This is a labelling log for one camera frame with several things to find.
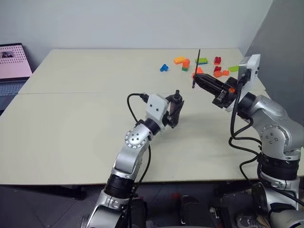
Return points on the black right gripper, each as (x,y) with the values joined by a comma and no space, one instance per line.
(225,96)

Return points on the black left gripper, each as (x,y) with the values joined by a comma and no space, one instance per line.
(169,120)

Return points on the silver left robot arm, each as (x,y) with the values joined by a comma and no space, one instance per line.
(135,140)

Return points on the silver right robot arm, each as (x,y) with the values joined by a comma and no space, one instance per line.
(273,111)

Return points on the red toy block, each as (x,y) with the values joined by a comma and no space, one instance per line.
(217,69)
(217,60)

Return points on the small orange toy block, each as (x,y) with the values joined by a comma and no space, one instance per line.
(225,72)

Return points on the green and blue toy brick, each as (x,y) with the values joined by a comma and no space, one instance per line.
(202,60)

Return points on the orange and green block stack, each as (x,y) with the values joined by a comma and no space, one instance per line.
(185,64)

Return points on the flat green toy brick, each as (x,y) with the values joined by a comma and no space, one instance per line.
(234,68)

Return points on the flat orange toy brick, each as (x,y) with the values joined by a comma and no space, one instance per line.
(179,59)

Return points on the blue toy block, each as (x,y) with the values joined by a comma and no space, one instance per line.
(164,68)

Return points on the small red object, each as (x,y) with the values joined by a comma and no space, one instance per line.
(175,196)

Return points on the dark cylindrical shape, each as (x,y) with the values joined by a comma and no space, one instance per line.
(190,206)

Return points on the black box with white label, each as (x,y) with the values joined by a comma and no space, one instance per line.
(218,212)

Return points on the grey white shoe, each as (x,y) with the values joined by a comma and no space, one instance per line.
(249,221)

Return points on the laptop with pink screen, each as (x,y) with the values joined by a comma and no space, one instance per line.
(14,59)

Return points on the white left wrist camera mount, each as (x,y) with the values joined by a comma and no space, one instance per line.
(155,107)

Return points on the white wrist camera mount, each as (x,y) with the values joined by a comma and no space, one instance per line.
(253,69)
(155,107)

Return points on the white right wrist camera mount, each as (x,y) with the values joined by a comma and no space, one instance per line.
(253,69)

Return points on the black table frame bar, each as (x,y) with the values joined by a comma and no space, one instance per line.
(59,190)

